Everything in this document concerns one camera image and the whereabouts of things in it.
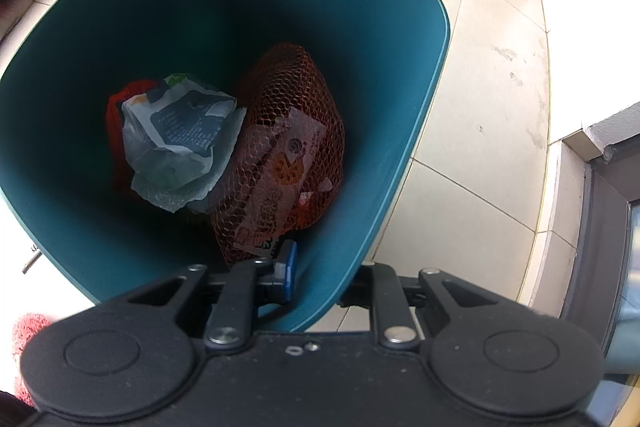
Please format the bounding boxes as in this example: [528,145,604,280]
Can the red plastic bag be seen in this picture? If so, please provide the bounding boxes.
[105,79,158,192]

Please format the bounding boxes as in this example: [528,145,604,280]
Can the teal trash bin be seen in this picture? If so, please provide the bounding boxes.
[0,0,451,334]

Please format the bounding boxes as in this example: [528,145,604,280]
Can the white biscuit wrapper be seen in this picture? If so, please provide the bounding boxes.
[235,107,328,258]

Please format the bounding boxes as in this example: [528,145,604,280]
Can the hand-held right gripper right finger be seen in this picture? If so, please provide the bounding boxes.
[337,261,508,350]

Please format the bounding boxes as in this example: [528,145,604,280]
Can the red mesh item on table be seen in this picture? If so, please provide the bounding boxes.
[11,312,56,408]

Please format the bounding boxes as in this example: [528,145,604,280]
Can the red mesh net bag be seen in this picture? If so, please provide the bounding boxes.
[210,43,346,269]

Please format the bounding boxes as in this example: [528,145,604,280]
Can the metal door frame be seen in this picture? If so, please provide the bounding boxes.
[555,99,640,378]

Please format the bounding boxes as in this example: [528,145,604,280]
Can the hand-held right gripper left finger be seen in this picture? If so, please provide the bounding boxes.
[127,239,299,351]

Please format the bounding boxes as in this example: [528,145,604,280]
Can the clear snack bag dark label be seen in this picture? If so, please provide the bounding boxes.
[121,73,248,214]

